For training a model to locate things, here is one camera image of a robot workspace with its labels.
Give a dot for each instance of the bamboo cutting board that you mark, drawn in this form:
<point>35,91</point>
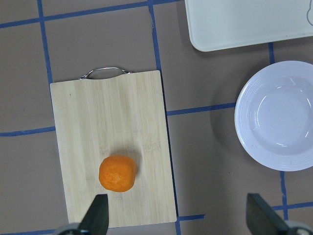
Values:
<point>123,115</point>

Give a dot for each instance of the orange fruit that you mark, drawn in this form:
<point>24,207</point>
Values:
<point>117,173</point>

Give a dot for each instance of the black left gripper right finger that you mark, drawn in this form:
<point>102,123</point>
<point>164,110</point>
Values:
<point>261,219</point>

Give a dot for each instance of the cream bear tray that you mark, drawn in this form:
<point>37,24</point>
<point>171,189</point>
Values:
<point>223,24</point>

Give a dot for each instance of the white ribbed plate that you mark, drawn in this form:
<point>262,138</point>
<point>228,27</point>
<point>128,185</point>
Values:
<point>274,116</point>

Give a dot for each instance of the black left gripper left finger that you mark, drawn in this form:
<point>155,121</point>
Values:
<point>96,219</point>

